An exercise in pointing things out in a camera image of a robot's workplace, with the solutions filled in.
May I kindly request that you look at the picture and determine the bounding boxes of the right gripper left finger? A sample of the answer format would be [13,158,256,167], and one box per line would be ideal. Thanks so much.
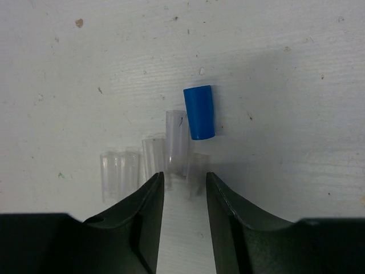
[1,172,164,273]

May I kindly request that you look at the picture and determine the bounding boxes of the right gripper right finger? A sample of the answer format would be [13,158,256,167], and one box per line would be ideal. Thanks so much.
[206,172,364,273]

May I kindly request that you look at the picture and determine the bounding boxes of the clear pen cap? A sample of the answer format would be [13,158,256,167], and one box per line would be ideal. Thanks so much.
[117,147,140,200]
[142,138,165,180]
[186,152,209,199]
[165,110,189,190]
[100,150,119,203]

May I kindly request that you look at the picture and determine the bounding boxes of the blue pen cap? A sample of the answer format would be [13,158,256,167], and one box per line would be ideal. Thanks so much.
[183,85,215,140]

